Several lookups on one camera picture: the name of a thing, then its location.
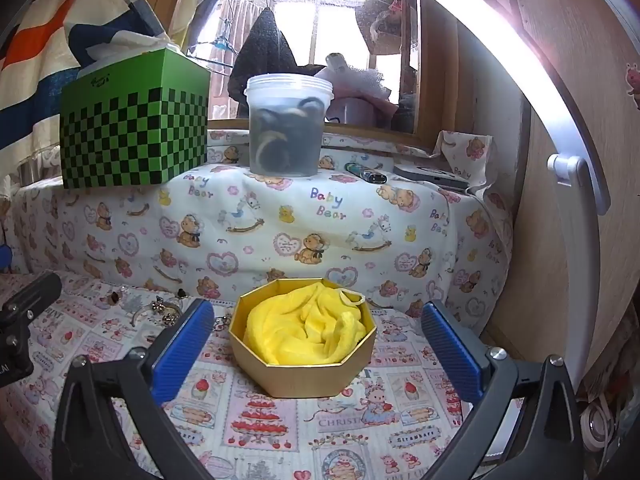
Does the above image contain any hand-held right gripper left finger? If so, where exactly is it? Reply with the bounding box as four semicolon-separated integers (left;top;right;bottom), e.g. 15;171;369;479
52;297;216;480

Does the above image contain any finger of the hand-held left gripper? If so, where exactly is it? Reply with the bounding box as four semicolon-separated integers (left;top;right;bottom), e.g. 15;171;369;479
0;270;63;322

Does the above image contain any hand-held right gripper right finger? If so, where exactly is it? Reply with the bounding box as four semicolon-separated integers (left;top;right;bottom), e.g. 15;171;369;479
421;300;586;480

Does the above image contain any gold octagonal box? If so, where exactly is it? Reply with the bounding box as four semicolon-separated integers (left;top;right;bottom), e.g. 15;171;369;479
229;277;377;400

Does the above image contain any yellow cloth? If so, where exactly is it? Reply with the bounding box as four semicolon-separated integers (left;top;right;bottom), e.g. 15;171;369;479
243;282;368;366

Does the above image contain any strawberry printed tablecloth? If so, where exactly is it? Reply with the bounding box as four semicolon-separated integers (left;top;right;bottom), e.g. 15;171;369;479
0;270;501;480

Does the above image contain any bear printed white cloth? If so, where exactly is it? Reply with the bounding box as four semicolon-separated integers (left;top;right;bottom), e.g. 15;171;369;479
10;129;517;322

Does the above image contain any silver phone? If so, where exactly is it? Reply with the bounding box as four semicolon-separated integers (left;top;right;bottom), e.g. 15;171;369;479
393;162;472;192

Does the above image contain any green checkered tissue box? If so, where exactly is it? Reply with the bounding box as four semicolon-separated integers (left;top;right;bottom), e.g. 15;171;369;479
59;30;211;190

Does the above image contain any black lighter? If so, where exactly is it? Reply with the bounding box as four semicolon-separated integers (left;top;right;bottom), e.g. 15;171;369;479
345;162;389;184

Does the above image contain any colourful striped cloth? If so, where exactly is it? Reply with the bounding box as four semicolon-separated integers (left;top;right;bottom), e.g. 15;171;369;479
0;0;173;173

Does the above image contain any clear plastic lidded container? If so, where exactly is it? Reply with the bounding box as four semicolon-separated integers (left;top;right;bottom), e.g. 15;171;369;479
244;74;335;178

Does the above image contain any pink cloth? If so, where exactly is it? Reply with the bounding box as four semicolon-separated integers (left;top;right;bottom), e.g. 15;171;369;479
314;54;401;128

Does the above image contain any black hanging garment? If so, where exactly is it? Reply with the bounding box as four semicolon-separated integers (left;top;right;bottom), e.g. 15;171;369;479
227;7;326;111

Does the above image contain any pink cartoon sticker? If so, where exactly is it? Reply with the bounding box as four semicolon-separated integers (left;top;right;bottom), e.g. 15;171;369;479
625;62;640;111

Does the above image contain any wooden cabinet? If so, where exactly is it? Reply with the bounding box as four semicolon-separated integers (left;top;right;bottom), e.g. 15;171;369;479
500;0;640;411

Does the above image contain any white ring light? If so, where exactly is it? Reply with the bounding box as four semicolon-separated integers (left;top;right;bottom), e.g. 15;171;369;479
380;0;616;391

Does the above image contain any wooden frame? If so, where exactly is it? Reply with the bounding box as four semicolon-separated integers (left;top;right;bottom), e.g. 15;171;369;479
207;0;437;151

